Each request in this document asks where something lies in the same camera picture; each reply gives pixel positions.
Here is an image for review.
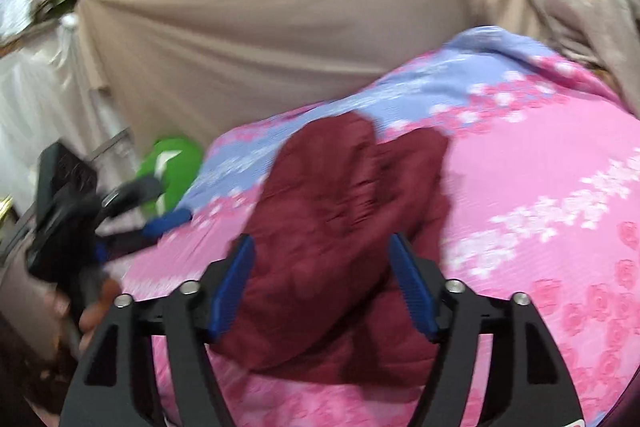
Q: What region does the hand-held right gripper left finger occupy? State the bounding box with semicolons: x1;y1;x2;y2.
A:
60;233;257;427

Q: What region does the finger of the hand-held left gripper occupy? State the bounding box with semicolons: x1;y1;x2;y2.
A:
100;209;194;255
100;178;167;215

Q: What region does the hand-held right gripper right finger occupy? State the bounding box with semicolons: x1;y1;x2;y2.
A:
389;233;584;427

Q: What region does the maroon garment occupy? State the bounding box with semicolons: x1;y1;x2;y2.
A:
215;111;457;389

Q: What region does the person's left hand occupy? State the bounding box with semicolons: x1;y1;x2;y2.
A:
79;278;122;354

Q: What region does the white cloth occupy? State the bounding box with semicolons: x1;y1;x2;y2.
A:
0;29;118;210

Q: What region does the pink and blue floral blanket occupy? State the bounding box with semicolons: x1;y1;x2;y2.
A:
120;26;640;427

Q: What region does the beige curtain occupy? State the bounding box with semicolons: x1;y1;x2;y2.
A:
74;0;548;158

